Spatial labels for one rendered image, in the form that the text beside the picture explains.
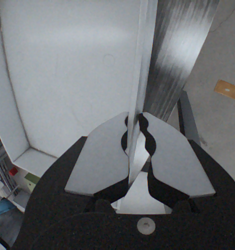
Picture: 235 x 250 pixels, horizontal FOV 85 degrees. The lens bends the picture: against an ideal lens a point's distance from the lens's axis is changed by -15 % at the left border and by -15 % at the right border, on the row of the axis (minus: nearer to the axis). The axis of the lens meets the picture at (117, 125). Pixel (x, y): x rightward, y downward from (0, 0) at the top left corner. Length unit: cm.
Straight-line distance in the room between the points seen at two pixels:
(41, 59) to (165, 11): 19
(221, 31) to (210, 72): 27
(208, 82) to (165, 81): 91
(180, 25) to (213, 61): 89
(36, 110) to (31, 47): 9
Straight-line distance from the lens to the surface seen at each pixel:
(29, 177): 63
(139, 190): 47
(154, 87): 27
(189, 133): 63
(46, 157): 28
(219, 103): 124
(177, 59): 26
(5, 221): 51
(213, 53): 114
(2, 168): 90
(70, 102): 19
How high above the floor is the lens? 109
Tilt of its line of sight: 54 degrees down
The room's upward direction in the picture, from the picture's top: 150 degrees counter-clockwise
